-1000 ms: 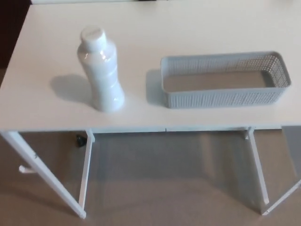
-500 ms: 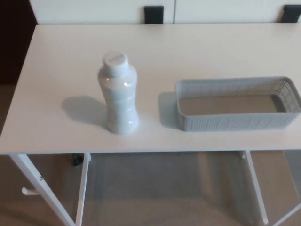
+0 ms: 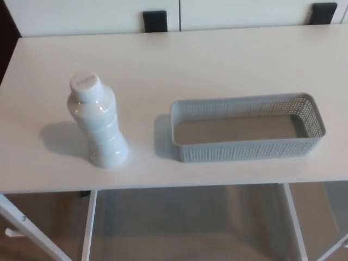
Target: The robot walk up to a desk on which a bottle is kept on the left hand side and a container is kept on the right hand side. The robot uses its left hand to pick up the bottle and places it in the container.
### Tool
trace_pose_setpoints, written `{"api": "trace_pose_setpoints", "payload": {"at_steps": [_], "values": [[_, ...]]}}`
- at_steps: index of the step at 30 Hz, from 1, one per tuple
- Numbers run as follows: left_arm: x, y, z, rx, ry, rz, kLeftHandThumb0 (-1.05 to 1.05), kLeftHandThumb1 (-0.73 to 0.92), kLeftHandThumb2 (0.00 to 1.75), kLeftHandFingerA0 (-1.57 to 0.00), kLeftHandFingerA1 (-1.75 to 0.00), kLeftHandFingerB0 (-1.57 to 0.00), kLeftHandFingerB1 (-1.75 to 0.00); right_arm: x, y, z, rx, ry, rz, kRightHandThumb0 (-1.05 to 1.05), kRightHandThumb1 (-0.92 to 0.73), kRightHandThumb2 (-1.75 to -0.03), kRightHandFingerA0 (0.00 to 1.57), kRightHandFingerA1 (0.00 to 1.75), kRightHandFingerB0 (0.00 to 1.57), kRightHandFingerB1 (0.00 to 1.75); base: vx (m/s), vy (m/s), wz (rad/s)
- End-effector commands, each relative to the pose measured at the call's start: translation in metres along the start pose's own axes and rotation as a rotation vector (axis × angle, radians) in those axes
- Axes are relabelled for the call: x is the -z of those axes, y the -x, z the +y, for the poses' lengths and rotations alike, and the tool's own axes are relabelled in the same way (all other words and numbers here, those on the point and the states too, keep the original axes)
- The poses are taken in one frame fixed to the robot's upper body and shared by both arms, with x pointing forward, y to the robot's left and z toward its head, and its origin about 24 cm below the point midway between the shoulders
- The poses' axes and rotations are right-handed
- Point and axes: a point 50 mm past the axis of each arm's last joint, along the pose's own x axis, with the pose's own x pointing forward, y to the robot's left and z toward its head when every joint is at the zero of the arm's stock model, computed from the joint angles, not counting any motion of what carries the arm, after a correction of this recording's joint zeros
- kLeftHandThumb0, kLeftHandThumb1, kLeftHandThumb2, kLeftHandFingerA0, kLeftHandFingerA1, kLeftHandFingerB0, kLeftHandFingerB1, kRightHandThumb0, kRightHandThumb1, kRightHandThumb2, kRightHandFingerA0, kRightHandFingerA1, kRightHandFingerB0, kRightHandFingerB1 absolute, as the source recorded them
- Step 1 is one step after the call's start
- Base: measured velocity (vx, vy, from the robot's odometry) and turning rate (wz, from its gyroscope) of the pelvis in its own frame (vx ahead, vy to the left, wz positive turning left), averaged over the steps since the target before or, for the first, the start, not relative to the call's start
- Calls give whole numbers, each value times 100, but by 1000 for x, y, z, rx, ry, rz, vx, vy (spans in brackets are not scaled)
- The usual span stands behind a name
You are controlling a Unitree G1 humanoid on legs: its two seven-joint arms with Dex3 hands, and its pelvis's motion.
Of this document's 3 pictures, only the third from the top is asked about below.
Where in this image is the white plastic bottle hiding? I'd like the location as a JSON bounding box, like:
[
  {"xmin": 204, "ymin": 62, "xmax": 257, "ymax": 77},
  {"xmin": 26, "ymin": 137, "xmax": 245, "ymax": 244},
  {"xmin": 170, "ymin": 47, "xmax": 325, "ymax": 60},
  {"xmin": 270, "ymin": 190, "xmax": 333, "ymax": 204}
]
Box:
[{"xmin": 66, "ymin": 71, "xmax": 129, "ymax": 169}]

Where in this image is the white desk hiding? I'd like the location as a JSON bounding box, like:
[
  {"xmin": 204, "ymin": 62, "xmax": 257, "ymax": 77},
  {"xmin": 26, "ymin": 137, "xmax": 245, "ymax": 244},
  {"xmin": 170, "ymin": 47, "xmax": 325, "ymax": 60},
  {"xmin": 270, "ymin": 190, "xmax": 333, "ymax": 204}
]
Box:
[{"xmin": 0, "ymin": 22, "xmax": 348, "ymax": 261}]

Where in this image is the grey mesh under-desk net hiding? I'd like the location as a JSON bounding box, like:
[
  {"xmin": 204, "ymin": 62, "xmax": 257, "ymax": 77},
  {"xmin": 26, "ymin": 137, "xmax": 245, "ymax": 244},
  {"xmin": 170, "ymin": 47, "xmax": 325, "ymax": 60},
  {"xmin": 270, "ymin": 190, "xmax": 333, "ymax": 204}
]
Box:
[{"xmin": 89, "ymin": 183, "xmax": 300, "ymax": 261}]

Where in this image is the grey perforated plastic basket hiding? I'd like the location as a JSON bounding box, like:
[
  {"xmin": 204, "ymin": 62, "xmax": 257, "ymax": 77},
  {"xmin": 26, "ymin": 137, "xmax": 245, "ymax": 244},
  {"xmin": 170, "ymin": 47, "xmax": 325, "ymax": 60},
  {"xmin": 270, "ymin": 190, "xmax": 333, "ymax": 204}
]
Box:
[{"xmin": 170, "ymin": 92, "xmax": 327, "ymax": 163}]

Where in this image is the white cabinet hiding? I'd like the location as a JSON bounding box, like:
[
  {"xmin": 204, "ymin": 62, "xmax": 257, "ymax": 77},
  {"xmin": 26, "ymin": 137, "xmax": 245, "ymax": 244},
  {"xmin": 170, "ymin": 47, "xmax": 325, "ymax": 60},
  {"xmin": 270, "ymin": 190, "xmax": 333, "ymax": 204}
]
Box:
[{"xmin": 4, "ymin": 0, "xmax": 348, "ymax": 38}]

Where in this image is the dark brown door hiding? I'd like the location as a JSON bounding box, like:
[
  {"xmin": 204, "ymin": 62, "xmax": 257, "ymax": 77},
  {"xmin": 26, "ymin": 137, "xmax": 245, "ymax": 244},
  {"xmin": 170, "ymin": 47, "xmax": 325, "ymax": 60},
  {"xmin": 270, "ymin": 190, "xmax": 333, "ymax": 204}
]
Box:
[{"xmin": 0, "ymin": 0, "xmax": 23, "ymax": 91}]

